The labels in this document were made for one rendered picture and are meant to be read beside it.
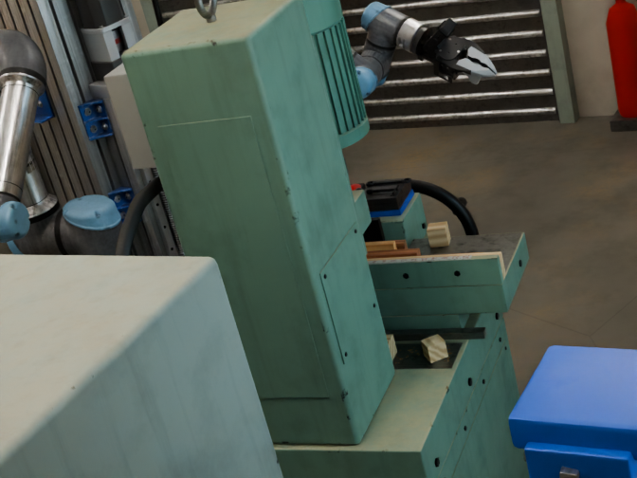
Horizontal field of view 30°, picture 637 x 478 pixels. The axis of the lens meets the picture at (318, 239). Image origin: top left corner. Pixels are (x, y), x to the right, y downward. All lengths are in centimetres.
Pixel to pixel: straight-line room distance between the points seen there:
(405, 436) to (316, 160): 49
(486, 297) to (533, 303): 175
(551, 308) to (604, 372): 250
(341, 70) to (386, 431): 63
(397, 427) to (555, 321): 185
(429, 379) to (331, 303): 32
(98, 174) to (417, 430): 117
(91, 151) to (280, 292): 106
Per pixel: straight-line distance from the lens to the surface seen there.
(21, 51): 254
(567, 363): 144
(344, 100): 212
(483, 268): 218
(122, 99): 189
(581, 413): 135
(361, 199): 226
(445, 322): 226
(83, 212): 266
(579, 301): 393
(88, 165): 287
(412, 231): 243
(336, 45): 209
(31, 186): 270
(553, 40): 525
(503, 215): 460
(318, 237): 188
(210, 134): 180
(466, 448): 220
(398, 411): 208
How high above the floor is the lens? 192
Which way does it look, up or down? 24 degrees down
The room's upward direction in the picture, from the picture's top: 15 degrees counter-clockwise
